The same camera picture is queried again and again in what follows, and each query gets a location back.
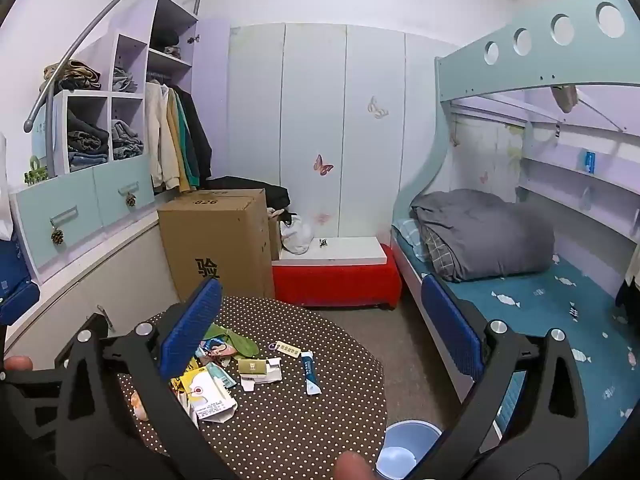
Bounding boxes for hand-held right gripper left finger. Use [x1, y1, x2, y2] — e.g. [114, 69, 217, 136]
[52, 277, 241, 480]

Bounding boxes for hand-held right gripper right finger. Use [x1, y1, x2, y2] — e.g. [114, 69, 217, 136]
[415, 274, 592, 480]

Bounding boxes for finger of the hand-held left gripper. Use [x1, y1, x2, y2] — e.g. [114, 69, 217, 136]
[0, 240, 32, 291]
[0, 282, 42, 327]

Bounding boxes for green leaves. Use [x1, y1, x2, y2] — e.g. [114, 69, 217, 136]
[202, 324, 260, 357]

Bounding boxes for blue packet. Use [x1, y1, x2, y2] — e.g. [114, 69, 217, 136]
[300, 351, 321, 396]

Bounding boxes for pale blue plastic bin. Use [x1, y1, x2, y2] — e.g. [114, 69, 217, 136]
[375, 420, 443, 480]

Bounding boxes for person's right hand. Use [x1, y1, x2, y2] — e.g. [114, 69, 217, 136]
[332, 452, 376, 480]

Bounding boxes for colourful snack wrapper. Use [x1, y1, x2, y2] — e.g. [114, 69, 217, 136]
[197, 337, 238, 362]

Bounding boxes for yellow packet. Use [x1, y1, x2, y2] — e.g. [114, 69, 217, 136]
[170, 357, 211, 392]

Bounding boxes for low white cabinet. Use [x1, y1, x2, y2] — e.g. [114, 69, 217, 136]
[0, 212, 172, 361]

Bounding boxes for small teal packet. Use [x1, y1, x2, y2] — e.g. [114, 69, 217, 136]
[207, 362, 236, 389]

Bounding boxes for large cardboard box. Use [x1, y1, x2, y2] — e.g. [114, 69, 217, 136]
[157, 189, 282, 307]

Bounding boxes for torn white paper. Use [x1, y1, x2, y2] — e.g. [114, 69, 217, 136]
[240, 357, 284, 392]

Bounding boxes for orange ball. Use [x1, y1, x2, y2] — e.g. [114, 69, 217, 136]
[130, 391, 151, 421]

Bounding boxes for green hair clip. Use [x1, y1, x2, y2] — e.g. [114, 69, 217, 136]
[24, 155, 47, 184]

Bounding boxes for blue checked pillow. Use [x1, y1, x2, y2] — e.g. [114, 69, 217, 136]
[400, 217, 432, 264]

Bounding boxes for teal printed bedsheet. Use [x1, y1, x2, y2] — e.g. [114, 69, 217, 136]
[392, 217, 640, 461]

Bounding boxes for grey duvet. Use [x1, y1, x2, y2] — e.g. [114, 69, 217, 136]
[410, 189, 557, 284]

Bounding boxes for red bench with white top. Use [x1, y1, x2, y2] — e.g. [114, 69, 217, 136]
[272, 236, 404, 311]

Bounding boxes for white plastic bag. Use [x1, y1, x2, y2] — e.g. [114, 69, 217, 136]
[280, 212, 316, 255]

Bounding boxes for dark folded jeans pile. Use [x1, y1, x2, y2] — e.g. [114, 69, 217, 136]
[67, 110, 110, 171]

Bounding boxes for brown polka dot table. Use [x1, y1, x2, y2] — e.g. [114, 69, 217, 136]
[115, 296, 390, 480]

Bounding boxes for black cloth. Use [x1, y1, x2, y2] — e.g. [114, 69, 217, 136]
[207, 176, 292, 223]

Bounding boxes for green hanging garment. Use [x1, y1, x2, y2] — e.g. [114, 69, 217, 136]
[175, 90, 199, 187]

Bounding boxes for yellow hanging garment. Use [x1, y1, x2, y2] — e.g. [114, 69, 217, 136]
[167, 87, 190, 194]

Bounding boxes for grey folded clothes pile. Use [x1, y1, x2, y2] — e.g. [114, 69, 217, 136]
[111, 120, 145, 161]

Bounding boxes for dark garment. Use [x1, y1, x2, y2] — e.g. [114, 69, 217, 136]
[615, 260, 640, 322]

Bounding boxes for black hanging coat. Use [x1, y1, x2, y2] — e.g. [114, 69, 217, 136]
[176, 85, 214, 184]

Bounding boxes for cream hanging jacket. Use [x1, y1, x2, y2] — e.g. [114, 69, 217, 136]
[146, 82, 175, 192]

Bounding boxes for khaki folded clothes pile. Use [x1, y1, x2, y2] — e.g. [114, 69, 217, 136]
[42, 60, 102, 94]

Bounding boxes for small grey folded clothes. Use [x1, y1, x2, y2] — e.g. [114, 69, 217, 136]
[112, 66, 139, 94]

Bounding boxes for white wardrobe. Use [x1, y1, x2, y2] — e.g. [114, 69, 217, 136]
[227, 22, 442, 257]

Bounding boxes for lilac shelf cabinet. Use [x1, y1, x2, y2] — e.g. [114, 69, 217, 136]
[10, 0, 232, 286]

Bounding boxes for beige hanging cloth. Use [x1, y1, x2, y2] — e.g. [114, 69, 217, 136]
[550, 85, 579, 114]

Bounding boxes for black folded clothes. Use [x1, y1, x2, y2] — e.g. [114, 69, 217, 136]
[150, 27, 182, 59]

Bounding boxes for curved metal rail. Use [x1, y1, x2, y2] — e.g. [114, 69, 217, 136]
[22, 0, 209, 177]

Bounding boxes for teal bunk bed frame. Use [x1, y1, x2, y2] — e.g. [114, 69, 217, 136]
[390, 0, 640, 480]

